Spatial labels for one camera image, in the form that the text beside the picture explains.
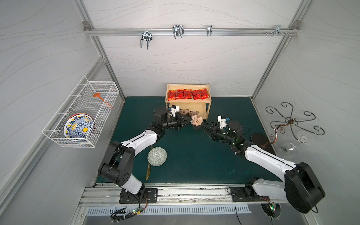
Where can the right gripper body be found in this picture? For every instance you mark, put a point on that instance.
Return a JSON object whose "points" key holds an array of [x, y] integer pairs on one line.
{"points": [[213, 130]]}

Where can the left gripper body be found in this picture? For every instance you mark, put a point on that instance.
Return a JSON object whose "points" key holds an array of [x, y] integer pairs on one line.
{"points": [[181, 122]]}

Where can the red tea bag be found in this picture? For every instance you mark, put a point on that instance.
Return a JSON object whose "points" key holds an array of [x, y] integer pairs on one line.
{"points": [[179, 94], [187, 94], [171, 95], [204, 93], [196, 94]]}

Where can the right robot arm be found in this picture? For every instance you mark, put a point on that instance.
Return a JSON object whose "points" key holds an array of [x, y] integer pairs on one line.
{"points": [[298, 184]]}

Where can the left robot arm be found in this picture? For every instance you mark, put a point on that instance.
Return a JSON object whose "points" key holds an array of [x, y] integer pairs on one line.
{"points": [[118, 166]]}

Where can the wooden two-tier shelf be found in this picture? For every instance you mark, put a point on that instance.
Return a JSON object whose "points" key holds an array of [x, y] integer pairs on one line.
{"points": [[201, 105]]}

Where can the green table mat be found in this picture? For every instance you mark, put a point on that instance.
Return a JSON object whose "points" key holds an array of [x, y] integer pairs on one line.
{"points": [[192, 157]]}

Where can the green patterned bowl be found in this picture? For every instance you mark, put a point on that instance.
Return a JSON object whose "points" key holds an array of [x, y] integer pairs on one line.
{"points": [[157, 156]]}

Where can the metal scroll glass holder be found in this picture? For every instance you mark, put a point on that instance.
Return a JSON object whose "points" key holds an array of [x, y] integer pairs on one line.
{"points": [[279, 127]]}

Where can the wine glass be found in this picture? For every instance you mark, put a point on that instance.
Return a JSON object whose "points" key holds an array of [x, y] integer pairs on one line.
{"points": [[289, 149]]}

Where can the gold knife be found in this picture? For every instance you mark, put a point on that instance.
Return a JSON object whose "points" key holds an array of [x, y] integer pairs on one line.
{"points": [[148, 171]]}

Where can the orange spatula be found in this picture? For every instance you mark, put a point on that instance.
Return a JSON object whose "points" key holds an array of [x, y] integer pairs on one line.
{"points": [[98, 95]]}

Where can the metal double hook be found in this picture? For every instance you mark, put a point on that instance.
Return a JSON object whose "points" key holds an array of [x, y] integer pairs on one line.
{"points": [[147, 38]]}

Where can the metal loop hook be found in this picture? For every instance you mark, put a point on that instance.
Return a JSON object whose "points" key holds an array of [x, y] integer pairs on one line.
{"points": [[178, 31]]}

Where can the blue yellow patterned plate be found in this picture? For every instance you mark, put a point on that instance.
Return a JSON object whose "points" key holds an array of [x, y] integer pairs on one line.
{"points": [[78, 126]]}

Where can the small metal hook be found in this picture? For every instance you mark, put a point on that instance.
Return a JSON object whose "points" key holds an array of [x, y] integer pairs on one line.
{"points": [[209, 30]]}

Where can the white vent strip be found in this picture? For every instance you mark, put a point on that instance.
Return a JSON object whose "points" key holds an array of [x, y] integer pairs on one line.
{"points": [[220, 209]]}

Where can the metal clamp hook right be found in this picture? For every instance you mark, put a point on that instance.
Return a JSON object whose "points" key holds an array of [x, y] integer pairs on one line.
{"points": [[277, 32]]}

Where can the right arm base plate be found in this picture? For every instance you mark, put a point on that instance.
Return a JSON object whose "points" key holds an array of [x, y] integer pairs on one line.
{"points": [[242, 194]]}

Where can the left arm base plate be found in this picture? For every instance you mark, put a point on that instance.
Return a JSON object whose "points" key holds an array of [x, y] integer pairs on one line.
{"points": [[145, 195]]}

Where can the white wire basket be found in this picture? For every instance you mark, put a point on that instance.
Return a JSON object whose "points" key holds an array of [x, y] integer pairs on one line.
{"points": [[81, 100]]}

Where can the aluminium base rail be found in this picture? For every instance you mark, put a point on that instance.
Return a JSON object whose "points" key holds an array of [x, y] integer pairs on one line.
{"points": [[168, 194]]}

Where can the aluminium top rail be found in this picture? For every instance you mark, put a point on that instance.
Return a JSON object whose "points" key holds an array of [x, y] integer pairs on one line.
{"points": [[195, 32]]}

